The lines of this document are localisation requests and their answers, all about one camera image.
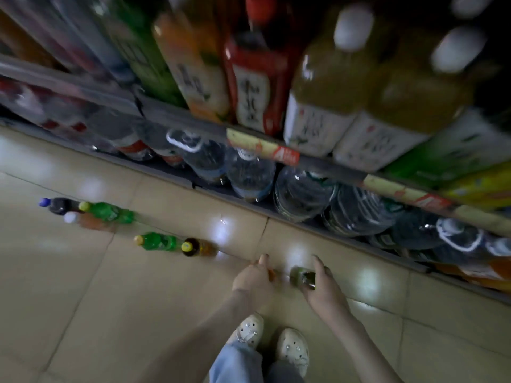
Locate dark bottle blue cap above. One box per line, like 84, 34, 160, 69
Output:
38, 197, 77, 216

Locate person's blue jeans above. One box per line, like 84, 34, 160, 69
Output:
208, 340, 308, 383

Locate person's right hand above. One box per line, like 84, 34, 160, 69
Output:
299, 255, 351, 326

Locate green tea bottle green cap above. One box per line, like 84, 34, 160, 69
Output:
290, 265, 317, 289

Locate person's left hand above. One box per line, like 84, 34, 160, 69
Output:
232, 253, 276, 312

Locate green bottle yellow cap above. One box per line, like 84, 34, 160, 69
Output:
78, 201, 137, 226
133, 232, 182, 253

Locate drinks shelf unit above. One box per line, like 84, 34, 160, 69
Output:
0, 0, 511, 304

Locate person's right forearm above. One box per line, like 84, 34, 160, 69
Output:
327, 311, 404, 383

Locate person's left forearm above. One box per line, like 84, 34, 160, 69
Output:
152, 299, 257, 383

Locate iced tea bottle yellow cap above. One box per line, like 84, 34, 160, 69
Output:
180, 237, 218, 259

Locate yellow shelf edge strip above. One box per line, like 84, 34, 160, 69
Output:
226, 127, 302, 166
361, 173, 511, 236

